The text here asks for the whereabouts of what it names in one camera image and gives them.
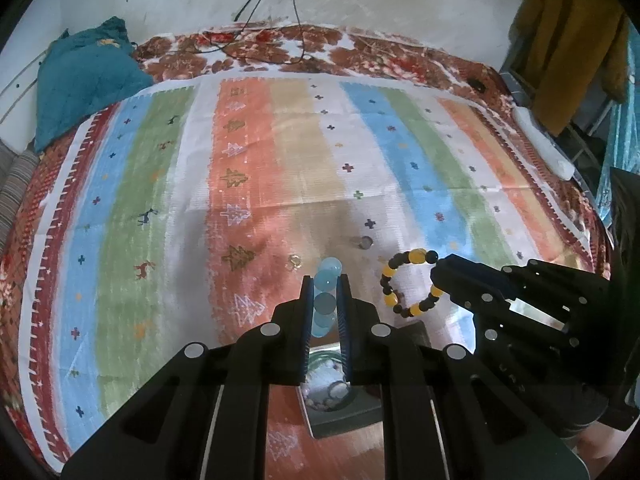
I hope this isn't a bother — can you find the mustard yellow garment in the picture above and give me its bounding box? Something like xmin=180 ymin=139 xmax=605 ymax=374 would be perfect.
xmin=515 ymin=0 xmax=631 ymax=136

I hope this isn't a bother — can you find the white bead bracelet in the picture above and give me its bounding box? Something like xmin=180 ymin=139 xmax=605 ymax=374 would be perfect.
xmin=306 ymin=381 xmax=352 ymax=412

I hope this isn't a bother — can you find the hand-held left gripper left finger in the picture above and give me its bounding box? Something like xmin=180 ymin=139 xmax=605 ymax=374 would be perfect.
xmin=60 ymin=276 xmax=316 ymax=480

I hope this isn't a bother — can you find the striped colourful mat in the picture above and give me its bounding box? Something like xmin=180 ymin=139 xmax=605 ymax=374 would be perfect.
xmin=17 ymin=74 xmax=613 ymax=480

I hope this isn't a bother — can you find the light blue printed cloth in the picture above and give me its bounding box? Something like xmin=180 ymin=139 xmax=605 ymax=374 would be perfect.
xmin=597 ymin=20 xmax=640 ymax=231

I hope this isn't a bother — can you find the teal pillow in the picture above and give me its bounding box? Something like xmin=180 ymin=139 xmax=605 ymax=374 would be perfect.
xmin=35 ymin=16 xmax=153 ymax=153

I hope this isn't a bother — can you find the silver metal tin box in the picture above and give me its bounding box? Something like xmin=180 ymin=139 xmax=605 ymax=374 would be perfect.
xmin=295 ymin=322 xmax=431 ymax=441

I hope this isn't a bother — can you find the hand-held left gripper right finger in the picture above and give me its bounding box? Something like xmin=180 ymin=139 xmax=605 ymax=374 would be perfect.
xmin=336 ymin=275 xmax=591 ymax=480

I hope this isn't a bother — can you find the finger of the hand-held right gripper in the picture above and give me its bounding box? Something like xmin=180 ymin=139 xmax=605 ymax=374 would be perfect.
xmin=431 ymin=254 xmax=576 ymax=348
xmin=502 ymin=259 xmax=611 ymax=333

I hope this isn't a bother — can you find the light blue bead bracelet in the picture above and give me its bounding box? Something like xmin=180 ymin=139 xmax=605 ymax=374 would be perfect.
xmin=312 ymin=257 xmax=345 ymax=338

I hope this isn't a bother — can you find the brown floral blanket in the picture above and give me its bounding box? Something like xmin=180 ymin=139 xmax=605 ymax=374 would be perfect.
xmin=0 ymin=22 xmax=616 ymax=480

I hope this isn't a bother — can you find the white oblong object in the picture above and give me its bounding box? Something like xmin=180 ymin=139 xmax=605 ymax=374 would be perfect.
xmin=512 ymin=106 xmax=575 ymax=180

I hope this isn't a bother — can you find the black and yellow bead bracelet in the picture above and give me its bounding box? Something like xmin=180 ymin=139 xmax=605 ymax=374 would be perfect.
xmin=380 ymin=248 xmax=443 ymax=318

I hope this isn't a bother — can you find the person's right forearm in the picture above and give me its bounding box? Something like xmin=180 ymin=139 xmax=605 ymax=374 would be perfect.
xmin=575 ymin=417 xmax=623 ymax=478

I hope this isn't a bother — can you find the grey striped cushion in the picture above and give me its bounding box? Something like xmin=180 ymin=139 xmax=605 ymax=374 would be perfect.
xmin=0 ymin=142 xmax=41 ymax=251

